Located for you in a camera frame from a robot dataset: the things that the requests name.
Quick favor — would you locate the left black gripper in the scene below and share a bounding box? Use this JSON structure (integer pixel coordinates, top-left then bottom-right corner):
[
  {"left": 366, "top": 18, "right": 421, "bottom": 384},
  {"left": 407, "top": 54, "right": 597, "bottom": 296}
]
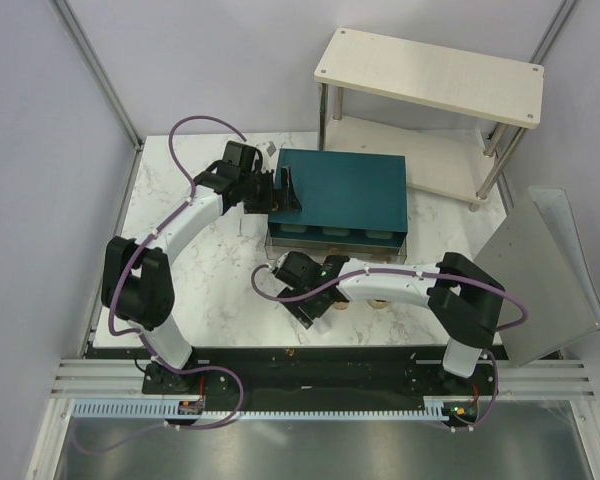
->
[{"left": 241, "top": 168, "right": 301, "bottom": 216}]

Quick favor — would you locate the teal drawer organizer box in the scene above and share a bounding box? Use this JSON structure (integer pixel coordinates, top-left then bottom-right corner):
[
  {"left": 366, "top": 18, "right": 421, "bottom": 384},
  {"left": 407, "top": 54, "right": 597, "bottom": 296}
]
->
[{"left": 265, "top": 148, "right": 408, "bottom": 264}]

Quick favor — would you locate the green makeup tube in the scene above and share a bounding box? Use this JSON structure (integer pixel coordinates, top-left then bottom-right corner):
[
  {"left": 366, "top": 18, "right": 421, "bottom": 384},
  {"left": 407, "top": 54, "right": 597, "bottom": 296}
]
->
[{"left": 313, "top": 319, "right": 331, "bottom": 335}]

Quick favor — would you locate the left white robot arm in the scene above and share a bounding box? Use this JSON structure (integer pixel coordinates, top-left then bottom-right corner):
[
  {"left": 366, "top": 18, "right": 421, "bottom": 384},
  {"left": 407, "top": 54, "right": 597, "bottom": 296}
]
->
[{"left": 101, "top": 141, "right": 302, "bottom": 393}]

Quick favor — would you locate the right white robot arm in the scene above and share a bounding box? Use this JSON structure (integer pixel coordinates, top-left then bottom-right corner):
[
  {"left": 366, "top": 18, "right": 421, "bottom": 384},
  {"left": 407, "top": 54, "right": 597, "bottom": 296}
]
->
[{"left": 273, "top": 251, "right": 503, "bottom": 394}]

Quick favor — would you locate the round gold compact jar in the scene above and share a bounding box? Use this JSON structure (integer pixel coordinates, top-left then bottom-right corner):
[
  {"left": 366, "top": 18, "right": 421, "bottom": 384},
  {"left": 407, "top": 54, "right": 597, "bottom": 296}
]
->
[{"left": 368, "top": 299, "right": 388, "bottom": 309}]

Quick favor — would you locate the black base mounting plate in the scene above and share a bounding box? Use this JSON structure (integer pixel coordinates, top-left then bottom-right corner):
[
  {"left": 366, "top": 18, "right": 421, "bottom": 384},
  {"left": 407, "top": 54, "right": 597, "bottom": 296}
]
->
[{"left": 142, "top": 346, "right": 495, "bottom": 410}]

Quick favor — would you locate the white two-tier shelf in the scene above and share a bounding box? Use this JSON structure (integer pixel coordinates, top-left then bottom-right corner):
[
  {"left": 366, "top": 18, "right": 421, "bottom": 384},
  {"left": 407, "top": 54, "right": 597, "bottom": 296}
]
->
[{"left": 314, "top": 28, "right": 544, "bottom": 211}]

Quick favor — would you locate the grey metal panel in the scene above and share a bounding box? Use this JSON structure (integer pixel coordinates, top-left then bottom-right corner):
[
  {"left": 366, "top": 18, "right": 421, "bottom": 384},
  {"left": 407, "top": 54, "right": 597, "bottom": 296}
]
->
[{"left": 475, "top": 187, "right": 600, "bottom": 366}]

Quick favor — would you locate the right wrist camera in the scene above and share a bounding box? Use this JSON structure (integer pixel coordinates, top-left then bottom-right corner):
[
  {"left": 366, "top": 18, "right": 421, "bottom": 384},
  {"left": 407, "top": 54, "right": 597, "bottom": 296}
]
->
[{"left": 269, "top": 252, "right": 289, "bottom": 274}]

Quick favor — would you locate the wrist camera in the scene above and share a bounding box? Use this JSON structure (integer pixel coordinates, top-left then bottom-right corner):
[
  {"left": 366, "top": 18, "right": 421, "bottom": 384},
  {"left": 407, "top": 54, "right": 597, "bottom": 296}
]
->
[
  {"left": 269, "top": 252, "right": 289, "bottom": 274},
  {"left": 265, "top": 142, "right": 277, "bottom": 156}
]

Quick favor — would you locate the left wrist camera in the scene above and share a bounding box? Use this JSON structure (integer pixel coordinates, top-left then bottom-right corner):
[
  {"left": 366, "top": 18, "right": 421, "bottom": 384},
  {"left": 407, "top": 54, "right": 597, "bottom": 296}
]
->
[{"left": 265, "top": 142, "right": 277, "bottom": 156}]

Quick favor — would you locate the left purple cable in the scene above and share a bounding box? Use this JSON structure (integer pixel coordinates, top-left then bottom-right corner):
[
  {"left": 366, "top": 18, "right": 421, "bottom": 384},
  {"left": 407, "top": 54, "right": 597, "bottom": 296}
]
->
[{"left": 72, "top": 114, "right": 247, "bottom": 455}]

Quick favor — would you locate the white slotted cable duct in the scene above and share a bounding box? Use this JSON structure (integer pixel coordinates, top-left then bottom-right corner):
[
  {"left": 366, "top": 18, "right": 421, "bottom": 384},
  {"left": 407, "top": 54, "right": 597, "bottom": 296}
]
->
[{"left": 71, "top": 398, "right": 449, "bottom": 421}]

